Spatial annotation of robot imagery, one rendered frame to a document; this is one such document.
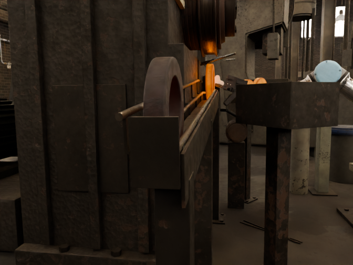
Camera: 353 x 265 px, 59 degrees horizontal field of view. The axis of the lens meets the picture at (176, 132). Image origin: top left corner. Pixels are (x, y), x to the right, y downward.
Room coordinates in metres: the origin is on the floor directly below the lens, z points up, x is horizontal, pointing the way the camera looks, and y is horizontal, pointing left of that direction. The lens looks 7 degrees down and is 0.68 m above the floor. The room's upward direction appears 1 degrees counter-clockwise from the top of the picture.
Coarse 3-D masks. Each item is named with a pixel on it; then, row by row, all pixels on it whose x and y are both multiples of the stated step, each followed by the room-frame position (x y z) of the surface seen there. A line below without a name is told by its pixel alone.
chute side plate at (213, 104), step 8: (216, 96) 1.42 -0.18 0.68; (216, 104) 1.42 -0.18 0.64; (208, 112) 0.91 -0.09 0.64; (200, 120) 0.72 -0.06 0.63; (208, 120) 0.91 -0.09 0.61; (200, 128) 0.68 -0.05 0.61; (208, 128) 0.91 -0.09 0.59; (192, 136) 0.55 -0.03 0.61; (200, 136) 0.68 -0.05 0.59; (208, 136) 0.91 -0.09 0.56; (192, 144) 0.54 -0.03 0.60; (200, 144) 0.68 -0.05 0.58; (184, 152) 0.45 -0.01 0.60; (192, 152) 0.54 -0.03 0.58; (200, 152) 0.68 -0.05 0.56; (184, 160) 0.45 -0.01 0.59; (192, 160) 0.54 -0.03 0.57; (200, 160) 0.68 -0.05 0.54; (184, 168) 0.45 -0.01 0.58; (192, 168) 0.54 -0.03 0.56; (184, 176) 0.45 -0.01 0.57; (184, 184) 0.45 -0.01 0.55; (184, 192) 0.45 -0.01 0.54; (184, 200) 0.45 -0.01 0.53
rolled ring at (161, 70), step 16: (160, 64) 0.48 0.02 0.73; (176, 64) 0.54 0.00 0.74; (160, 80) 0.46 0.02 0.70; (176, 80) 0.56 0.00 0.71; (144, 96) 0.45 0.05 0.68; (160, 96) 0.45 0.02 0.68; (176, 96) 0.59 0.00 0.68; (144, 112) 0.45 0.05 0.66; (160, 112) 0.44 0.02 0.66; (176, 112) 0.59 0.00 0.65
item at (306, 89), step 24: (240, 96) 1.11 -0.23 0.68; (264, 96) 1.00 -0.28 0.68; (288, 96) 0.90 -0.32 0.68; (312, 96) 0.93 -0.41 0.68; (336, 96) 0.98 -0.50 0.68; (240, 120) 1.11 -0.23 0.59; (264, 120) 1.00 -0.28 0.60; (288, 120) 0.90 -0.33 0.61; (312, 120) 0.94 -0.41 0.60; (336, 120) 0.98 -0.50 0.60; (288, 144) 1.06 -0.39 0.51; (288, 168) 1.06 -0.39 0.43; (288, 192) 1.06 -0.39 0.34; (288, 216) 1.07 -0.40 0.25; (264, 240) 1.09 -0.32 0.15; (264, 264) 1.09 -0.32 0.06
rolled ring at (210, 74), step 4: (208, 64) 1.58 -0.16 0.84; (212, 64) 1.57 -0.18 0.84; (208, 68) 1.54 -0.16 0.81; (212, 68) 1.54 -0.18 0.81; (208, 72) 1.53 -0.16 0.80; (212, 72) 1.53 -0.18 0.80; (208, 76) 1.52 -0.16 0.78; (212, 76) 1.53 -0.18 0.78; (208, 80) 1.52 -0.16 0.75; (212, 80) 1.53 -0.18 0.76; (208, 84) 1.52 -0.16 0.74; (212, 84) 1.53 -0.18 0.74; (208, 88) 1.52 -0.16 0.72; (212, 88) 1.53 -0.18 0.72; (208, 92) 1.53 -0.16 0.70; (208, 96) 1.55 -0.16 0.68
